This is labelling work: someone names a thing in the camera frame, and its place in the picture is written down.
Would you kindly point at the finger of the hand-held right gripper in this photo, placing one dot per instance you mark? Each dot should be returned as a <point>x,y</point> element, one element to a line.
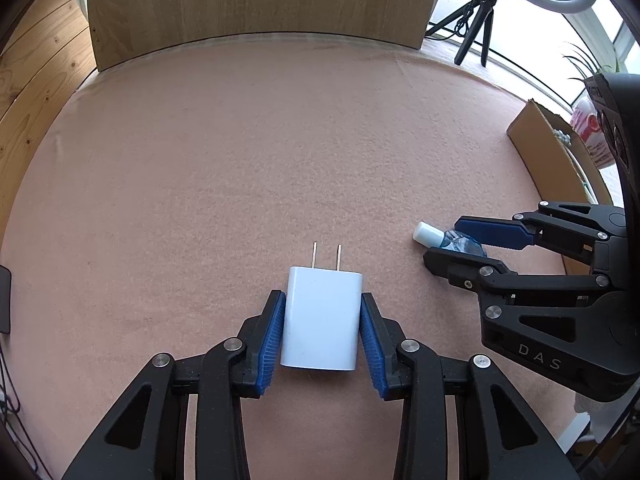
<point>495,232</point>
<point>460,262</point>

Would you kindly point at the white massage roller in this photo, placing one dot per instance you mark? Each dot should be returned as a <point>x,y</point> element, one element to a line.
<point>561,136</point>

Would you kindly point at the light wooden board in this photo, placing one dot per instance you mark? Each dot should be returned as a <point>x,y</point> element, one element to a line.
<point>250,5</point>

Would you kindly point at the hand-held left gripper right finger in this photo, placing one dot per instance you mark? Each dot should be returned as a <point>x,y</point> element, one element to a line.
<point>372,350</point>

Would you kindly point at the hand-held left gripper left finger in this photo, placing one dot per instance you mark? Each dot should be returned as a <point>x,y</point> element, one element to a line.
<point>270,345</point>

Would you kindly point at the cardboard box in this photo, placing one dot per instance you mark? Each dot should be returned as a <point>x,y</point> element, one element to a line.
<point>535,135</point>

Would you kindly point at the black power adapter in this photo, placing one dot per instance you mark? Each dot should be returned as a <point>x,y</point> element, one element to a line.
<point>4,300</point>

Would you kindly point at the black tripod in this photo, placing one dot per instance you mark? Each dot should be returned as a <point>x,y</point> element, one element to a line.
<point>487,25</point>

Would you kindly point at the white wall charger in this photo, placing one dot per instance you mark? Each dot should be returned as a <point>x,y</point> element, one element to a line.
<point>320,320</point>

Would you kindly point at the pine plank panel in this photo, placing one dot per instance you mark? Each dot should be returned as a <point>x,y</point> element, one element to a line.
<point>35,60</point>

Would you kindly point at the small blue liquid bottle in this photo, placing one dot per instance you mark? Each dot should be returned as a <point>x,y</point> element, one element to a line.
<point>427,234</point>

